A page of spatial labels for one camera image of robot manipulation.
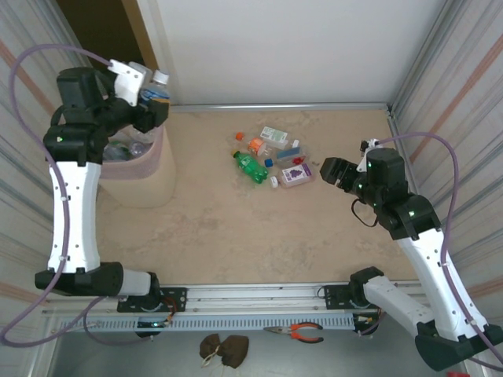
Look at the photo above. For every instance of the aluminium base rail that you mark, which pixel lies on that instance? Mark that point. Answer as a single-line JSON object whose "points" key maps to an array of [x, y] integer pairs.
{"points": [[255, 294]]}

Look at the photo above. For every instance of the square bottle purple grape label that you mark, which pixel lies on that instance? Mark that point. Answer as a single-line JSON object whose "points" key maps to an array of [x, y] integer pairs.
{"points": [[296, 174]]}

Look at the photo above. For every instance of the aluminium back frame bar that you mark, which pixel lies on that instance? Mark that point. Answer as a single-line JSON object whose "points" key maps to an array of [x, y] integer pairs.
{"points": [[275, 107]]}

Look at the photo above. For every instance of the square bottle green white label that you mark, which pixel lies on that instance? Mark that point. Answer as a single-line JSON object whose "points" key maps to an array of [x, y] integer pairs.
{"points": [[273, 134]]}

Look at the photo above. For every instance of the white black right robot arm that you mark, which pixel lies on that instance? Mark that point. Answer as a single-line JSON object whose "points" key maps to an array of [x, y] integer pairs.
{"points": [[432, 267]]}

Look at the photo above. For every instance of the brown cloth pouch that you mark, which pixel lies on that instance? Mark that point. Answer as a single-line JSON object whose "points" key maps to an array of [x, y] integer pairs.
{"points": [[233, 349]]}

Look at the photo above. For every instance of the beige bin pink bag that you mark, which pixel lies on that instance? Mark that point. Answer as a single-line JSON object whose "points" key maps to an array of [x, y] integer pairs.
{"points": [[149, 188]]}

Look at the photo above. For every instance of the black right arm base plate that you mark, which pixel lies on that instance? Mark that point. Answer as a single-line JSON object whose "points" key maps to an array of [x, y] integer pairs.
{"points": [[334, 298]]}

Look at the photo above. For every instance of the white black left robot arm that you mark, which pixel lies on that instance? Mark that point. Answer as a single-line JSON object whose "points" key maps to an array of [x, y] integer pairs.
{"points": [[74, 220]]}

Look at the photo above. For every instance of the clear bottle orange label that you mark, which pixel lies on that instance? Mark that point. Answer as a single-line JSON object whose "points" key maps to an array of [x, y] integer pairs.
{"points": [[257, 146]]}

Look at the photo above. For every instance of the red object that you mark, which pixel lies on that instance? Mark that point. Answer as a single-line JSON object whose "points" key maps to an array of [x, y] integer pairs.
{"points": [[457, 374]]}

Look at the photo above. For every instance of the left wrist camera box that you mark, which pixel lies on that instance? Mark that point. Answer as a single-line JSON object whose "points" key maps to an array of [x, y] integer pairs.
{"points": [[127, 82]]}

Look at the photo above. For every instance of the controller board green light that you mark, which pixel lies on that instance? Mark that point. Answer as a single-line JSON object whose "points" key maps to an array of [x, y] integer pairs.
{"points": [[153, 324]]}

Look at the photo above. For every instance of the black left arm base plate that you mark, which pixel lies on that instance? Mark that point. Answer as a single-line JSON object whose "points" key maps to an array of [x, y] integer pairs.
{"points": [[177, 298]]}

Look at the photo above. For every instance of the brown wooden door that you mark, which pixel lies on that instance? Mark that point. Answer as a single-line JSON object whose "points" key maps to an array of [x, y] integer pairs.
{"points": [[98, 23]]}

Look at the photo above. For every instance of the clear bottle blue label white cap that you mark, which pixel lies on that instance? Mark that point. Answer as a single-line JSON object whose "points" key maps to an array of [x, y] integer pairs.
{"points": [[155, 94]]}

